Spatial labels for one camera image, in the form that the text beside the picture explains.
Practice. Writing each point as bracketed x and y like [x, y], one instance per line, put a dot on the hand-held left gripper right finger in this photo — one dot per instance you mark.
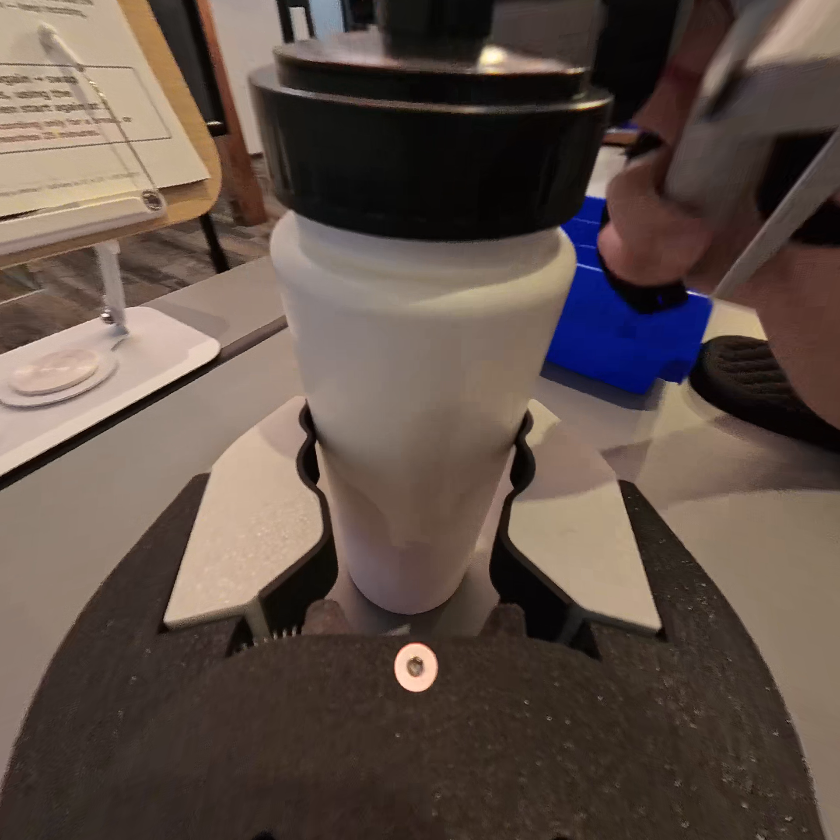
[584, 538]

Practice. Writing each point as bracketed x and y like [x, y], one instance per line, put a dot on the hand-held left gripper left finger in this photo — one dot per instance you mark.
[256, 525]

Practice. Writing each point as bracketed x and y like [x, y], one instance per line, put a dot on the blue plastic bin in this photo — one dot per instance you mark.
[610, 341]

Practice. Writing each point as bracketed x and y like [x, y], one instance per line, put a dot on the white plastic bottle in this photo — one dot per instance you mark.
[420, 361]

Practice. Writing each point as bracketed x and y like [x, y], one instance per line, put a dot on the black bottle lid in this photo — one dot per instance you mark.
[426, 164]

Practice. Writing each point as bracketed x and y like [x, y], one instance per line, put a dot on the person's right forearm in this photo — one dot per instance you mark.
[807, 328]

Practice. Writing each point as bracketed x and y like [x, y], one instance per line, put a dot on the person's right hand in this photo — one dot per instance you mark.
[649, 223]

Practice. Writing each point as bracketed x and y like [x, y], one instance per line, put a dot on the instruction board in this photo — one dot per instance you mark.
[65, 164]

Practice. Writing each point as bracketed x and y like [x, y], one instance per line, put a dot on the wooden post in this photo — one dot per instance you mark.
[243, 184]

